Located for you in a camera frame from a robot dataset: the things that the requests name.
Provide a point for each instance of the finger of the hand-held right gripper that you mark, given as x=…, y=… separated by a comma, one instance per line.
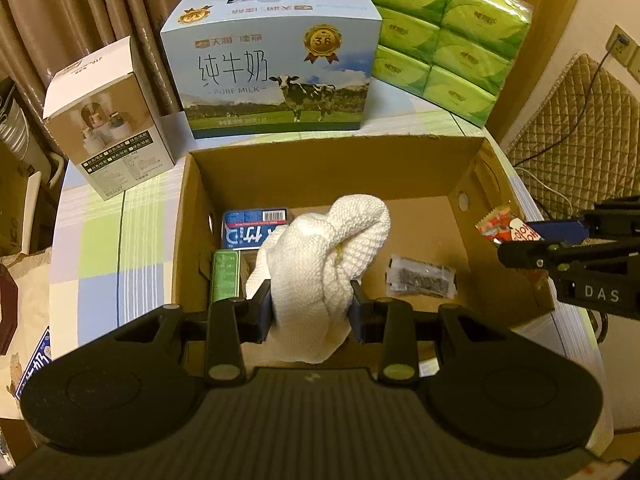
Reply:
x=557, y=230
x=530, y=256

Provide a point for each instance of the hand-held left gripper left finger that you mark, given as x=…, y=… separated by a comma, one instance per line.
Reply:
x=261, y=312

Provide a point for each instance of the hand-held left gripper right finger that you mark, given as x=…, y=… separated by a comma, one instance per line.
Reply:
x=356, y=312

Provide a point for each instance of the red snack packet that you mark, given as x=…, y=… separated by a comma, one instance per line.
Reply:
x=502, y=227

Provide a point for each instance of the green sided medicine box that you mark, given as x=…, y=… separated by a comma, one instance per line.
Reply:
x=226, y=275

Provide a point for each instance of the white knitted towel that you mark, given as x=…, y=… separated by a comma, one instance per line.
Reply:
x=330, y=260

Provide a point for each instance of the clear packet of dark pieces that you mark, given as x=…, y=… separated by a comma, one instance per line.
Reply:
x=422, y=276

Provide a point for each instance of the blue dental floss pick box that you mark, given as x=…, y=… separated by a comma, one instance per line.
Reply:
x=250, y=230

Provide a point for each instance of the cardboard box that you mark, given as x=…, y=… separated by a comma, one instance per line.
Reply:
x=330, y=170

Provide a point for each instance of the chair with quilted cover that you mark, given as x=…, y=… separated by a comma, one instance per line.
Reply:
x=575, y=135

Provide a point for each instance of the stack of green tissue packs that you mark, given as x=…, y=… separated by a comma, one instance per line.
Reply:
x=440, y=30

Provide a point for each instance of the blue milk carton lying flat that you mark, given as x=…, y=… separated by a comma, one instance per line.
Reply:
x=35, y=365

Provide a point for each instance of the white product box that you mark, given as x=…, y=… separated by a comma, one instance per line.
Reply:
x=115, y=130

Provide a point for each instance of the dark wooden box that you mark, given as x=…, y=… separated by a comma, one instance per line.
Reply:
x=6, y=310

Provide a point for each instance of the stack of metal plates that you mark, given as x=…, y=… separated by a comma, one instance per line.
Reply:
x=12, y=120

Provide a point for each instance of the wall socket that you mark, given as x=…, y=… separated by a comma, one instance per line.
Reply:
x=625, y=45

